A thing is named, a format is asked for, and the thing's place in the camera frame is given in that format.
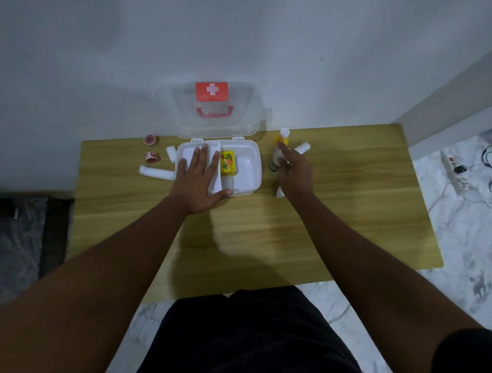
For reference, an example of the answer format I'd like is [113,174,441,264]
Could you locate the person's black sleeve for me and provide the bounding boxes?
[431,327,492,373]

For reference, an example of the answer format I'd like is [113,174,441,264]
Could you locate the white first aid box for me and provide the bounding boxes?
[156,81,266,197]

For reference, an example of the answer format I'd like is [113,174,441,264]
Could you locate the person's right hand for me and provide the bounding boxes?
[277,141,314,205]

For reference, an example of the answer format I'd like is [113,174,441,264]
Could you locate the long white tube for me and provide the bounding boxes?
[139,165,176,181]

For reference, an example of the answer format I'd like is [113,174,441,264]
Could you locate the person's left forearm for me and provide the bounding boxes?
[0,197,201,373]

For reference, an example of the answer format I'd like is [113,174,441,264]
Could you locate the white insert tray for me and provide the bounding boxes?
[182,142,223,194]

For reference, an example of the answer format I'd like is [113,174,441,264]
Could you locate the white power strip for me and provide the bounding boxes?
[440,149,469,191]

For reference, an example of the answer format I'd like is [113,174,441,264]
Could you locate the person's right forearm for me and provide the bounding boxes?
[286,193,486,373]

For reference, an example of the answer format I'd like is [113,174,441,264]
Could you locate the person's black shorts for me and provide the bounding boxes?
[137,285,363,373]

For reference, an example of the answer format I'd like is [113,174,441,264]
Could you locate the black cable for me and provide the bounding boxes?
[481,144,492,193]

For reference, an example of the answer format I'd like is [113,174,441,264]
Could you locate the white bottle dark label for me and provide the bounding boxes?
[268,148,284,174]

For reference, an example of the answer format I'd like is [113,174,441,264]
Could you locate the small yellow carton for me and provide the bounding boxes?
[220,151,236,177]

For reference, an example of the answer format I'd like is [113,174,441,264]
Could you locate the person's left hand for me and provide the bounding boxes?
[169,144,234,215]

